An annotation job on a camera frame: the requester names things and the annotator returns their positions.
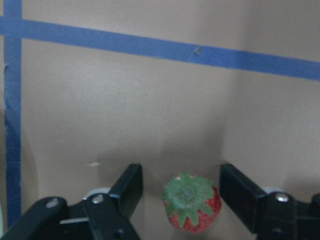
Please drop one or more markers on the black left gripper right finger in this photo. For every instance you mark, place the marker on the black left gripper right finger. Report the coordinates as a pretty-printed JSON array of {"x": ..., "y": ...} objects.
[{"x": 244, "y": 197}]

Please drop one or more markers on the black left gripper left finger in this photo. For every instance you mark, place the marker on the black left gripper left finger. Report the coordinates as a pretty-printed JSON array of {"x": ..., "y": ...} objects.
[{"x": 128, "y": 190}]

